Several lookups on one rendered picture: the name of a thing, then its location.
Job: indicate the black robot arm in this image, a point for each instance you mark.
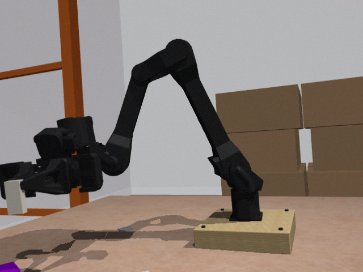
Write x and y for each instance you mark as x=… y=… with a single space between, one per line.
x=77 y=134

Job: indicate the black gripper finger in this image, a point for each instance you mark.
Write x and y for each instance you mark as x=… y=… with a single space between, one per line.
x=54 y=179
x=23 y=171

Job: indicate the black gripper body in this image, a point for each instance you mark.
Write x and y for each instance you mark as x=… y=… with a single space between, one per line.
x=85 y=171

